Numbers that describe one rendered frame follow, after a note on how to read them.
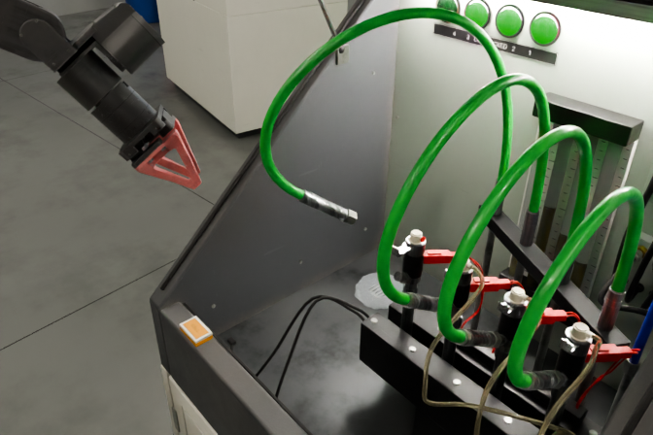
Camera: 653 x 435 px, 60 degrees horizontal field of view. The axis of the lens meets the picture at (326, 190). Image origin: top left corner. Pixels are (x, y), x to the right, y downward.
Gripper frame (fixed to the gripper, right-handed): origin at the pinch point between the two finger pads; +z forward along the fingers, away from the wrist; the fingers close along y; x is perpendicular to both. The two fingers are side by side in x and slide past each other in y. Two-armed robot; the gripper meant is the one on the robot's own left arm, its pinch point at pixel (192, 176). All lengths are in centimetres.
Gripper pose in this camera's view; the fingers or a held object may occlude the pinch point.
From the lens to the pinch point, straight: 77.7
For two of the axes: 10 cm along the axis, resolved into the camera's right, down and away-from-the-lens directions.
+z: 6.4, 6.7, 3.8
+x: -7.3, 6.8, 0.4
